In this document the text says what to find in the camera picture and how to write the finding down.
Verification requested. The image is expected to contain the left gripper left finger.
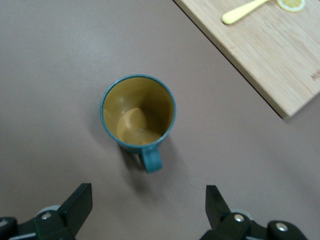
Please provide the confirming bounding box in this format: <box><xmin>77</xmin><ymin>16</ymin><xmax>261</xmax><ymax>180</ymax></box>
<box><xmin>0</xmin><ymin>183</ymin><xmax>93</xmax><ymax>240</ymax></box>

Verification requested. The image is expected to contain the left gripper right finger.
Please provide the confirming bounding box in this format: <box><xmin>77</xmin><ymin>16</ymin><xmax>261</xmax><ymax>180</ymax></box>
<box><xmin>199</xmin><ymin>184</ymin><xmax>308</xmax><ymax>240</ymax></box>

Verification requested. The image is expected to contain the yellow plastic fork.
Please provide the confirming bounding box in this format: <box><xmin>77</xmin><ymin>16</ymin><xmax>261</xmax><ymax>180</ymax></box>
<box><xmin>221</xmin><ymin>0</ymin><xmax>272</xmax><ymax>25</ymax></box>

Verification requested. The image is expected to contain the bamboo cutting board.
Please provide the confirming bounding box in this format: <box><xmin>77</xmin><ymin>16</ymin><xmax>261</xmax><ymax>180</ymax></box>
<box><xmin>173</xmin><ymin>0</ymin><xmax>320</xmax><ymax>120</ymax></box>

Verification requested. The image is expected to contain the teal mug yellow inside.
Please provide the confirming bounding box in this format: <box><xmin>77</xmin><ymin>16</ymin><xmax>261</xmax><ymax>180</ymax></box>
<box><xmin>99</xmin><ymin>73</ymin><xmax>177</xmax><ymax>175</ymax></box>

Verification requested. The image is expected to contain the lemon slice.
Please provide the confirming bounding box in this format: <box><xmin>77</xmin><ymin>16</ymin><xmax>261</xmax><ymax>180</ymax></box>
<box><xmin>275</xmin><ymin>0</ymin><xmax>306</xmax><ymax>13</ymax></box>

